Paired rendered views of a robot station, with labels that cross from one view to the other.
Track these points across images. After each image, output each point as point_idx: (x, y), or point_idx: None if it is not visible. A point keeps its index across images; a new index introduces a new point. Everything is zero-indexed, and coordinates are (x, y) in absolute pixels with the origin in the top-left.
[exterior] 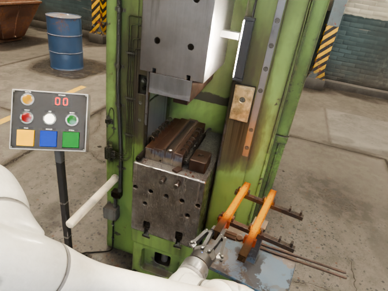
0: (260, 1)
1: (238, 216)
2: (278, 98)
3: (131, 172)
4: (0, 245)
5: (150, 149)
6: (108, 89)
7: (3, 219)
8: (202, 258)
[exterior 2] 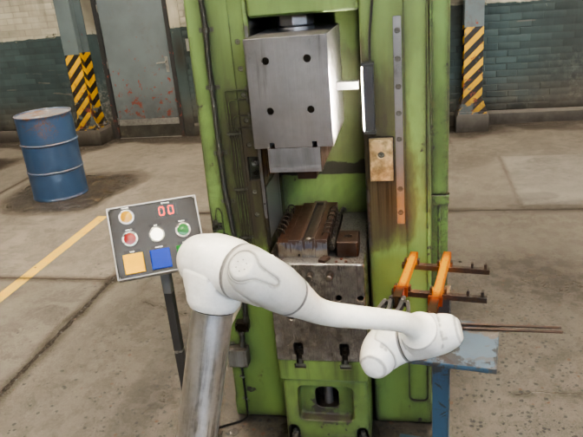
0: (374, 43)
1: (413, 308)
2: (422, 142)
3: None
4: (272, 258)
5: (284, 244)
6: (211, 185)
7: (261, 250)
8: None
